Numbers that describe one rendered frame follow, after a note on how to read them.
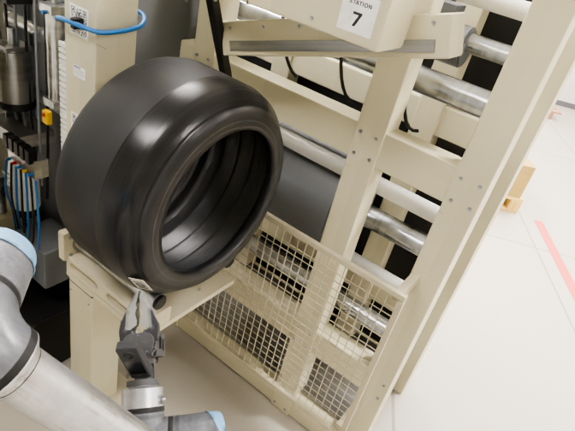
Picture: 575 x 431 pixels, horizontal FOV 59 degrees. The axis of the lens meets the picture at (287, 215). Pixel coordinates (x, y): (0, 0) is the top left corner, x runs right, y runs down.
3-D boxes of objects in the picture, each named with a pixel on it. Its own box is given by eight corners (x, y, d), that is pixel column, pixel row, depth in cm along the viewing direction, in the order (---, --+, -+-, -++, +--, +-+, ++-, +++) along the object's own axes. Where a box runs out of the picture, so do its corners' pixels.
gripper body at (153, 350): (133, 334, 122) (134, 387, 118) (120, 331, 114) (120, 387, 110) (165, 331, 121) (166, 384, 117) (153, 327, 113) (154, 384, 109)
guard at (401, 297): (168, 307, 218) (186, 165, 182) (171, 304, 220) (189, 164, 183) (340, 441, 182) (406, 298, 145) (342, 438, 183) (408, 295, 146)
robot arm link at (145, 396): (115, 410, 107) (159, 406, 107) (115, 386, 109) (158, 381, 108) (130, 409, 116) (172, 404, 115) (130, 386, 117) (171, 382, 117)
